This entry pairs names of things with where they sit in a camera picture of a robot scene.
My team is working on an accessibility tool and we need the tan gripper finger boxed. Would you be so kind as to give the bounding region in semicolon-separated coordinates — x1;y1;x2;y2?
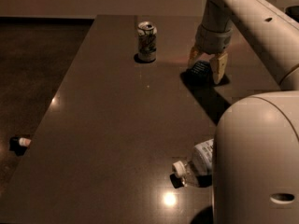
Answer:
188;46;203;67
209;51;228;85

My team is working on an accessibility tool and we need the dark blue snack bar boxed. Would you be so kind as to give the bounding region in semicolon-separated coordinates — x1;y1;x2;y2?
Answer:
186;60;211;84

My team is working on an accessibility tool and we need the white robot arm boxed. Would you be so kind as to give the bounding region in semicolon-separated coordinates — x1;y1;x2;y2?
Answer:
192;0;299;224

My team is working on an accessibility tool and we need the white green soda can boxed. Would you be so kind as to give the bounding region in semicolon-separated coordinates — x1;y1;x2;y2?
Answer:
137;21;157;63

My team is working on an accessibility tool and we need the clear plastic water bottle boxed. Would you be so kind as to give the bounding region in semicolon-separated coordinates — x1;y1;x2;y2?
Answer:
170;139;214;189

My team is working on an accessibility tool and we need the small white object on floor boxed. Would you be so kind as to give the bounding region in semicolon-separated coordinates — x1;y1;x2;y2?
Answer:
10;137;31;148

